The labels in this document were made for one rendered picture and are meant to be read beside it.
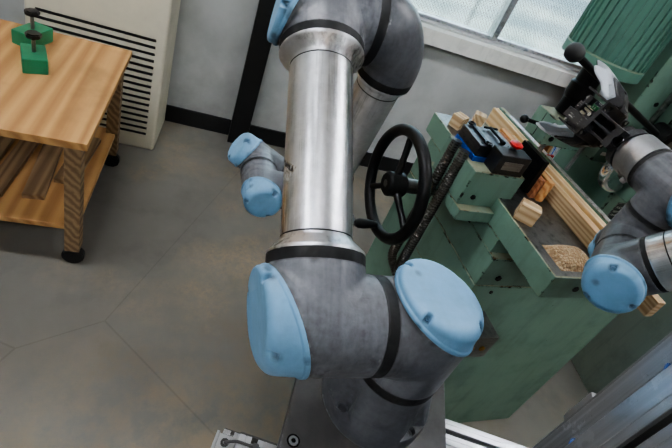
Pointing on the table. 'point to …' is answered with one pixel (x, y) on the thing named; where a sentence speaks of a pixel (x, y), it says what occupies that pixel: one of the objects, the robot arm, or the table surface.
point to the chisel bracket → (549, 122)
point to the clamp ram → (532, 166)
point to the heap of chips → (567, 257)
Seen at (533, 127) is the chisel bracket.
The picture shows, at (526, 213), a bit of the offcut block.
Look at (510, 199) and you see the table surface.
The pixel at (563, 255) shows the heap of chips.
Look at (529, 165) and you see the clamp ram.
